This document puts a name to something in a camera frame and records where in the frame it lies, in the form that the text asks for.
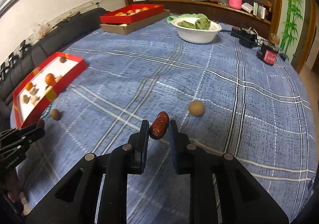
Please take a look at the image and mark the beige chunk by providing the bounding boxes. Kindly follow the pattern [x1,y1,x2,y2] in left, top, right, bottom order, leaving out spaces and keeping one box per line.
[30,95,40,106]

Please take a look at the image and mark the orange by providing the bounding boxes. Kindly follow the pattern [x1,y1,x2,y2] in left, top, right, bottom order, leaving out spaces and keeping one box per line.
[25,82,33,91]
[45,73,56,86]

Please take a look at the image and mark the brown round fruit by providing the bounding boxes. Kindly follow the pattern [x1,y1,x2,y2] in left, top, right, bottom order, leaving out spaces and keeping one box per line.
[50,108,61,121]
[59,57,67,63]

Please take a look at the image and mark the red tray white inside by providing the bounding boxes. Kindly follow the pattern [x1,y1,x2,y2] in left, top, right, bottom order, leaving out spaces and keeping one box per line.
[12,52,88,128]

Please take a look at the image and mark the white chunk in tray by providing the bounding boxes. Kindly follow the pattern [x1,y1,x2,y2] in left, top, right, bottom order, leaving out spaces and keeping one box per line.
[22,94,30,104]
[29,86,38,95]

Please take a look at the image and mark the tan round fruit right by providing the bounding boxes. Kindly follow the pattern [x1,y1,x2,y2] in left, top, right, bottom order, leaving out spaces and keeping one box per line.
[188,100,205,117]

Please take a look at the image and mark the blue plaid tablecloth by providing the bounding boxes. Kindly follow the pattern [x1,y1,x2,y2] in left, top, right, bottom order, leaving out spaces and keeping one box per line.
[18,20,317,220]

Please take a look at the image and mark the black sofa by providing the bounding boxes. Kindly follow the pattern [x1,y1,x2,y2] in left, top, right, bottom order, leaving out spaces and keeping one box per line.
[1,8,108,131]

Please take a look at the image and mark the black red battery box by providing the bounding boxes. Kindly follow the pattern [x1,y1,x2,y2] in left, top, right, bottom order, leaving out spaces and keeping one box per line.
[256,40,288,66]

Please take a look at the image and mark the cardboard box lid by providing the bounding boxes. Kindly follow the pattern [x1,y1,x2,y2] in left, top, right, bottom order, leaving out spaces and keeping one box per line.
[100,9,170,35]

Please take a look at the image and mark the black power adapter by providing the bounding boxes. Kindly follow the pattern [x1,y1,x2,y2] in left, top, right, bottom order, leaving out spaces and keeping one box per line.
[231,27,257,49]

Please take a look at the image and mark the far red tray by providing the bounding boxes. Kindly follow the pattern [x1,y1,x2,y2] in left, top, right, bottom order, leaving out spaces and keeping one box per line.
[100,4,164,24]

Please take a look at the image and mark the white bowl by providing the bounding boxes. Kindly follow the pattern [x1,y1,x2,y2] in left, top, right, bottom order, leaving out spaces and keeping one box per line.
[172,18,222,44]

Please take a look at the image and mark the green leaves in bowl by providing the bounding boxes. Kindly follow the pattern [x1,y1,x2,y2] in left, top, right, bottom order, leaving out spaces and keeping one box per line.
[176,17,211,30]

